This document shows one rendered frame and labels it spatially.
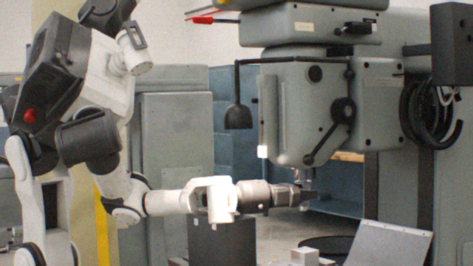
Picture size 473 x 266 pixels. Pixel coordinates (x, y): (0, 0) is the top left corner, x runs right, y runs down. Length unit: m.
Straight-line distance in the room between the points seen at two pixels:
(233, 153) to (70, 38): 7.41
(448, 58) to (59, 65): 0.95
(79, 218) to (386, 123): 1.94
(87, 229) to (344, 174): 5.19
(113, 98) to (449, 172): 0.97
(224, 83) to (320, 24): 7.48
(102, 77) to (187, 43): 10.03
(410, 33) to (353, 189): 6.14
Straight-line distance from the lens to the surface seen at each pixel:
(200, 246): 2.05
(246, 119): 1.51
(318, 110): 1.59
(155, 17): 11.42
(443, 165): 1.84
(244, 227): 1.96
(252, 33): 1.65
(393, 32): 1.77
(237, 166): 8.97
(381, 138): 1.71
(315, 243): 3.94
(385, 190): 1.98
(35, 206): 1.84
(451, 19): 1.57
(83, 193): 3.23
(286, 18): 1.53
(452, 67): 1.56
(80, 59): 1.58
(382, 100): 1.71
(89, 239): 3.27
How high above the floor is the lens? 1.48
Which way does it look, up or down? 3 degrees down
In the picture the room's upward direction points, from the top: 1 degrees counter-clockwise
